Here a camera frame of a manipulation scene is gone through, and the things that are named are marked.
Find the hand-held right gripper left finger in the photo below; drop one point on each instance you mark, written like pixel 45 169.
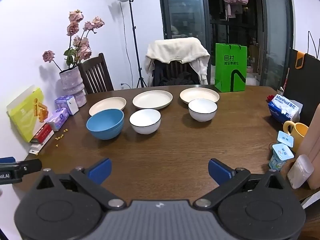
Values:
pixel 100 171

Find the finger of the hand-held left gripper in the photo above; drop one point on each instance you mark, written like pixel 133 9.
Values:
pixel 7 160
pixel 30 165

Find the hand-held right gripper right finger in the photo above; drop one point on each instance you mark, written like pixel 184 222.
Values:
pixel 220 171

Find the blue bowl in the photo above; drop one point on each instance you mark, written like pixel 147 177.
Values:
pixel 105 127

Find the white bowl with black rim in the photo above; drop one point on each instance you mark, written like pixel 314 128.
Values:
pixel 145 122
pixel 202 110

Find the cream plate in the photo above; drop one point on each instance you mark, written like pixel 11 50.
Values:
pixel 197 93
pixel 152 98
pixel 107 103

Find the white flat box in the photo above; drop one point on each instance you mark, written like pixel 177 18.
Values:
pixel 37 150

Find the red box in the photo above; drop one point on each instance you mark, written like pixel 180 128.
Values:
pixel 42 133

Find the scattered yellow popcorn pieces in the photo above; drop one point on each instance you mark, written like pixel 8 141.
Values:
pixel 60 137

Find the yellow-green snack box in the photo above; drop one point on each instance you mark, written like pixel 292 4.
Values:
pixel 22 115

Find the purple tissue pack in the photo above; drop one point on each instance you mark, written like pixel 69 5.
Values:
pixel 58 118

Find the yogurt cup with blue lid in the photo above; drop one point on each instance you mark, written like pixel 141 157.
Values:
pixel 281 155
pixel 285 137

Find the purple white tissue box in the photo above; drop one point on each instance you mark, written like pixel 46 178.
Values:
pixel 66 103

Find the translucent plastic container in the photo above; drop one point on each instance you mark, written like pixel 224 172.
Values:
pixel 300 171

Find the small red rose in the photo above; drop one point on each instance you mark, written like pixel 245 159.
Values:
pixel 270 98

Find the yellow mug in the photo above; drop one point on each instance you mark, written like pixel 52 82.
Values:
pixel 300 132

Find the blue white tissue pack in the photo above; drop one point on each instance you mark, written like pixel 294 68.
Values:
pixel 282 107

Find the dark wooden chair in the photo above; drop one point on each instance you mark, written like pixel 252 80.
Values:
pixel 96 75

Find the black clothes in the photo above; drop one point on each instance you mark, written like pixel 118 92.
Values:
pixel 180 80

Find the green paper bag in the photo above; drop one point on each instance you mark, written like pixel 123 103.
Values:
pixel 230 67

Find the wooden chair with clothes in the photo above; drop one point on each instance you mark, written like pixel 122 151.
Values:
pixel 178 67

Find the dark blue garment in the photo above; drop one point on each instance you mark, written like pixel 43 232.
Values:
pixel 160 72

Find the black paper bag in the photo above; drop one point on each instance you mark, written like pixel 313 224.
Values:
pixel 307 80

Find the cream jacket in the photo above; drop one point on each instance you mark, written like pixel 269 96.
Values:
pixel 175 48

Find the dried pink roses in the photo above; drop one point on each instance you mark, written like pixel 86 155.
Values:
pixel 75 27

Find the glass sliding door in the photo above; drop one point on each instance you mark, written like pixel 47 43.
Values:
pixel 185 17

